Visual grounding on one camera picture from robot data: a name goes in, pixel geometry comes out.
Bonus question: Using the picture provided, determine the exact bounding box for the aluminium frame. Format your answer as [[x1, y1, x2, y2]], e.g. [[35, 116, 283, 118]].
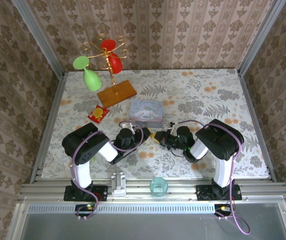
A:
[[6, 0, 286, 240]]

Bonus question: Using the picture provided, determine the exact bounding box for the white clamp bracket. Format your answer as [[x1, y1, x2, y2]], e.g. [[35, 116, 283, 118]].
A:
[[110, 171, 127, 198]]

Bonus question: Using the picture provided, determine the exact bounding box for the small circuit board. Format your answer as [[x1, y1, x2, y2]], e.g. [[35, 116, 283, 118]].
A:
[[75, 203, 96, 217], [214, 203, 235, 218]]

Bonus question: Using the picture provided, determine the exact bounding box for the grey slotted cable duct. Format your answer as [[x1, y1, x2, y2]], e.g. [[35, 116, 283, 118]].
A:
[[26, 202, 217, 214]]

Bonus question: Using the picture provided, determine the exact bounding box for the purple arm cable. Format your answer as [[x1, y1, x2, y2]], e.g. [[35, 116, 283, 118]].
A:
[[69, 120, 145, 221], [170, 119, 251, 235]]

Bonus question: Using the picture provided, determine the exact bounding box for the pastel cartoon dog box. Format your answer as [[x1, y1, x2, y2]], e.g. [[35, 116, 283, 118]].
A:
[[128, 100, 165, 129]]

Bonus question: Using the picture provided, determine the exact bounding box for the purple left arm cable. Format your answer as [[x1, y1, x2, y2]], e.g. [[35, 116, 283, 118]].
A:
[[69, 120, 145, 221]]

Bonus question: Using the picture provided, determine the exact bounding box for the teal transparent cup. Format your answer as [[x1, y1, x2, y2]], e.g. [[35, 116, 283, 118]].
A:
[[149, 176, 169, 198]]

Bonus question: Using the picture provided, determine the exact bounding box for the floral tablecloth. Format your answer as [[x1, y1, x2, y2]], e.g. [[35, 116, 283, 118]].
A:
[[41, 68, 270, 180]]

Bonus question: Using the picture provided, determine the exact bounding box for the red plastic goblet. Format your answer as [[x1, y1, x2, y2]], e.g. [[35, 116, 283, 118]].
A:
[[100, 39, 123, 75]]

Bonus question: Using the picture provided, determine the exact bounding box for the red envelope with gold print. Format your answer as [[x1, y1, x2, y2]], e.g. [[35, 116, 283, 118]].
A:
[[86, 104, 110, 124]]

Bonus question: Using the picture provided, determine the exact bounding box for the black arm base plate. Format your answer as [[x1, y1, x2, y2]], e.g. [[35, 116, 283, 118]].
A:
[[63, 185, 108, 202], [196, 184, 243, 201]]

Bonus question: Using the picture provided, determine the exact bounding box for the gold glass rack, wooden base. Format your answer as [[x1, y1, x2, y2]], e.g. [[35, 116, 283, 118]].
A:
[[80, 33, 137, 109]]

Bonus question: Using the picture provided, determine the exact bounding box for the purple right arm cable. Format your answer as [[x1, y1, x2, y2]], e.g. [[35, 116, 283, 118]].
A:
[[170, 119, 251, 235]]

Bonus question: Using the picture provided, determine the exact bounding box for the green plastic goblet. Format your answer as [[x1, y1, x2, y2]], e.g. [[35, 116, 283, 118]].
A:
[[72, 56, 101, 92]]

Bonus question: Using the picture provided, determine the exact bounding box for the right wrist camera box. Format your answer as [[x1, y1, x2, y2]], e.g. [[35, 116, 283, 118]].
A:
[[169, 121, 181, 133]]

